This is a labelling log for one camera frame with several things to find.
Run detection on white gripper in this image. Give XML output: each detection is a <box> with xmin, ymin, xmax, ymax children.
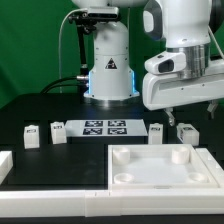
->
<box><xmin>142</xmin><ymin>52</ymin><xmax>224</xmax><ymax>126</ymax></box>

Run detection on white square tabletop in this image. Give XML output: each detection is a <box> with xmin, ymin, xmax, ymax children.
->
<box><xmin>108</xmin><ymin>144</ymin><xmax>220</xmax><ymax>191</ymax></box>

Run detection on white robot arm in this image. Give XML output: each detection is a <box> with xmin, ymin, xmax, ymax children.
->
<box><xmin>71</xmin><ymin>0</ymin><xmax>224</xmax><ymax>112</ymax></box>

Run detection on white fiducial marker sheet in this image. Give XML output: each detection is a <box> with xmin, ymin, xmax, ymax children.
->
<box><xmin>65</xmin><ymin>119</ymin><xmax>147</xmax><ymax>137</ymax></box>

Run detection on white U-shaped fence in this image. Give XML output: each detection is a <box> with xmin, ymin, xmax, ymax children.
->
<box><xmin>0</xmin><ymin>148</ymin><xmax>224</xmax><ymax>218</ymax></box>

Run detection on black cables at base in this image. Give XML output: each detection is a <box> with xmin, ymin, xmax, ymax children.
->
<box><xmin>39</xmin><ymin>74</ymin><xmax>90</xmax><ymax>95</ymax></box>

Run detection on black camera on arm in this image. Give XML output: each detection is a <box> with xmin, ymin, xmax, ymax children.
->
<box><xmin>69</xmin><ymin>6</ymin><xmax>119</xmax><ymax>23</ymax></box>

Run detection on white cable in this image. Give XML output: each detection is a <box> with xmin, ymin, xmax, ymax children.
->
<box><xmin>58</xmin><ymin>8</ymin><xmax>84</xmax><ymax>94</ymax></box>

